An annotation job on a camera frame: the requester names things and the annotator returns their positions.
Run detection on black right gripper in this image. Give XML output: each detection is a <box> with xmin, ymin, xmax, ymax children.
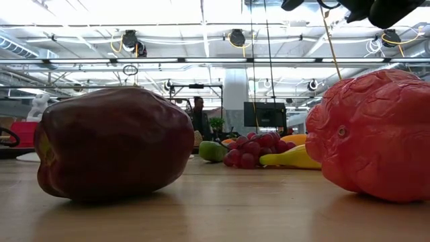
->
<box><xmin>281</xmin><ymin>0</ymin><xmax>374</xmax><ymax>24</ymax></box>

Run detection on yellow banana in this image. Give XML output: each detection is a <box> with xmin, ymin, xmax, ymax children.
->
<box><xmin>259</xmin><ymin>144</ymin><xmax>323</xmax><ymax>170</ymax></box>

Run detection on orange bell pepper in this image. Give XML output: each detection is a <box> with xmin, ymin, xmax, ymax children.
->
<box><xmin>304</xmin><ymin>69</ymin><xmax>430</xmax><ymax>204</ymax></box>

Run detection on green cucumber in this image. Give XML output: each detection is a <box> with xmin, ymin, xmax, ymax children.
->
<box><xmin>198</xmin><ymin>140</ymin><xmax>230</xmax><ymax>163</ymax></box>

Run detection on dark red bell pepper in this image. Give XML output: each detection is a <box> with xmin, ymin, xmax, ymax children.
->
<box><xmin>33</xmin><ymin>86</ymin><xmax>196</xmax><ymax>204</ymax></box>

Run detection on white building column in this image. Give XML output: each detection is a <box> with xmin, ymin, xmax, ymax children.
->
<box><xmin>223</xmin><ymin>69</ymin><xmax>249</xmax><ymax>135</ymax></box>

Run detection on black monitor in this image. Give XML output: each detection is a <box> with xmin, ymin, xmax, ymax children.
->
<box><xmin>243</xmin><ymin>102</ymin><xmax>288</xmax><ymax>128</ymax></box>

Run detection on green potted plant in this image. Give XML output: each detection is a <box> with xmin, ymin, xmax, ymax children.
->
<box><xmin>208</xmin><ymin>116</ymin><xmax>229</xmax><ymax>142</ymax></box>

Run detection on person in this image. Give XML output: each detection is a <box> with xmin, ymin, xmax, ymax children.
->
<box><xmin>189</xmin><ymin>96</ymin><xmax>213</xmax><ymax>141</ymax></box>

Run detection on red grape bunch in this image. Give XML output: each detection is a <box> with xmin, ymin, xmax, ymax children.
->
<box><xmin>222</xmin><ymin>131</ymin><xmax>297</xmax><ymax>170</ymax></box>

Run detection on woven wicker bag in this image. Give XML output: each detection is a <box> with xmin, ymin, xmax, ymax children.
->
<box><xmin>193</xmin><ymin>129</ymin><xmax>204</xmax><ymax>148</ymax></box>

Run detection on red storage box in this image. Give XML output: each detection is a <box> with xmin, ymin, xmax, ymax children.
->
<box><xmin>10</xmin><ymin>121</ymin><xmax>40</xmax><ymax>149</ymax></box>

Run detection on black hanging cable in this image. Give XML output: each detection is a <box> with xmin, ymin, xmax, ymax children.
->
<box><xmin>249</xmin><ymin>0</ymin><xmax>258</xmax><ymax>128</ymax></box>
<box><xmin>263</xmin><ymin>0</ymin><xmax>277</xmax><ymax>104</ymax></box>

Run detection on yellow hanging cable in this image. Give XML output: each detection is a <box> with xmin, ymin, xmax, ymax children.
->
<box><xmin>318</xmin><ymin>5</ymin><xmax>343</xmax><ymax>81</ymax></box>

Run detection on black ceiling cable reel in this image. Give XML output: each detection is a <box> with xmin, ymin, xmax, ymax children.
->
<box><xmin>381</xmin><ymin>28</ymin><xmax>402</xmax><ymax>48</ymax></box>
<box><xmin>121</xmin><ymin>29</ymin><xmax>148</xmax><ymax>58</ymax></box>
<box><xmin>227</xmin><ymin>28</ymin><xmax>247</xmax><ymax>48</ymax></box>

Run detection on white coiled cable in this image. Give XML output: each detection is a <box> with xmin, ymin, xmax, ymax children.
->
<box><xmin>364</xmin><ymin>38</ymin><xmax>386</xmax><ymax>58</ymax></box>

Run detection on black metal rack frame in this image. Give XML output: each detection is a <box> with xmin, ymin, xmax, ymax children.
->
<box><xmin>169</xmin><ymin>83</ymin><xmax>224</xmax><ymax>119</ymax></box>

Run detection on black hanging ring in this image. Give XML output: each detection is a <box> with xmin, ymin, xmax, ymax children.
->
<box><xmin>122</xmin><ymin>64</ymin><xmax>139</xmax><ymax>77</ymax></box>

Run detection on silver ceiling duct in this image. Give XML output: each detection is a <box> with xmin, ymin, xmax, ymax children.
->
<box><xmin>0</xmin><ymin>35</ymin><xmax>60</xmax><ymax>61</ymax></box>

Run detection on black cable loop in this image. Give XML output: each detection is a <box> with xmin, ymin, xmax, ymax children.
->
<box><xmin>0</xmin><ymin>126</ymin><xmax>17</xmax><ymax>148</ymax></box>

